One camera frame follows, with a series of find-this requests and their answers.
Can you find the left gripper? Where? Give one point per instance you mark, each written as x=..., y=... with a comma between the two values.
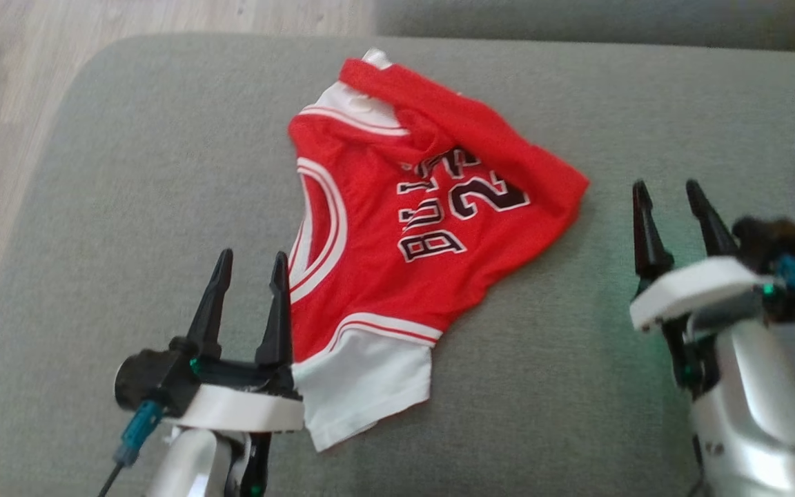
x=246, y=411

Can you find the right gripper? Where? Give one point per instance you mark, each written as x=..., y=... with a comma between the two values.
x=694, y=290

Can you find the red Bulls basketball jersey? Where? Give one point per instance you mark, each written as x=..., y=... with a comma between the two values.
x=384, y=241

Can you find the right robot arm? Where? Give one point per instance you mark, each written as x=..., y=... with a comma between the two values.
x=756, y=414

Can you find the grey sofa chaise cushion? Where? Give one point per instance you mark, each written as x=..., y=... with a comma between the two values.
x=163, y=172

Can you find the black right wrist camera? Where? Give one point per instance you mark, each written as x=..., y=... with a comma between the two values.
x=770, y=238

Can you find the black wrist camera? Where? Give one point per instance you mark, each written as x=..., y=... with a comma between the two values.
x=770, y=238
x=149, y=376

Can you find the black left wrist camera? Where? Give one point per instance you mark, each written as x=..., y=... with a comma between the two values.
x=149, y=376

